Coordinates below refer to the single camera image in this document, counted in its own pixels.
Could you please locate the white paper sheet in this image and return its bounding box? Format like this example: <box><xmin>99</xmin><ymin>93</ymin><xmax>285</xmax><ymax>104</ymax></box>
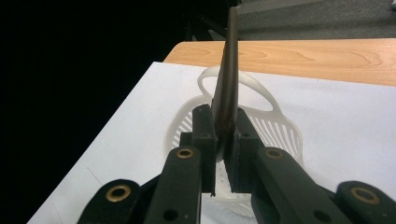
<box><xmin>27</xmin><ymin>61</ymin><xmax>396</xmax><ymax>224</ymax></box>

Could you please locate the white plastic slotted basket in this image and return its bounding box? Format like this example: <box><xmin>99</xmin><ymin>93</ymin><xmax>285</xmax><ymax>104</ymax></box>
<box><xmin>163</xmin><ymin>65</ymin><xmax>305</xmax><ymax>219</ymax></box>

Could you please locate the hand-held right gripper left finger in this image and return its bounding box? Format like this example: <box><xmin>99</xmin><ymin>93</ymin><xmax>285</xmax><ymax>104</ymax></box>
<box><xmin>179</xmin><ymin>104</ymin><xmax>219</xmax><ymax>198</ymax></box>

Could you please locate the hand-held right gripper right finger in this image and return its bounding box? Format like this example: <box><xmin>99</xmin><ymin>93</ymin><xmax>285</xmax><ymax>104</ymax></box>
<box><xmin>223</xmin><ymin>106</ymin><xmax>266</xmax><ymax>194</ymax></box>

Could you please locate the dark brown comb silver cap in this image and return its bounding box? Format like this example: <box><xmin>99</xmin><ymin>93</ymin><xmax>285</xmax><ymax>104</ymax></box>
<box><xmin>210</xmin><ymin>7</ymin><xmax>241</xmax><ymax>142</ymax></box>

